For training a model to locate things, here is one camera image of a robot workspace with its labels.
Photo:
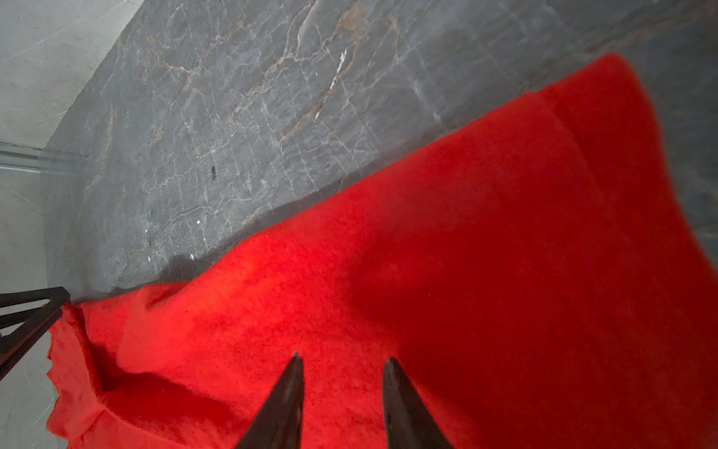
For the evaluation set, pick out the bright red t-shirt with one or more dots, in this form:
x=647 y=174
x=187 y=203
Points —
x=532 y=273

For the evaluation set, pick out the black wire hook rack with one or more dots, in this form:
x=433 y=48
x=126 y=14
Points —
x=32 y=323

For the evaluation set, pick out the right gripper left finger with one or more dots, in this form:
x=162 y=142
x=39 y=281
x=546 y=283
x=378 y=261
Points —
x=279 y=422

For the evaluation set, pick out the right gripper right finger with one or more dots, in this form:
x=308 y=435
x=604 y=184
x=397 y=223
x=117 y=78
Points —
x=408 y=422

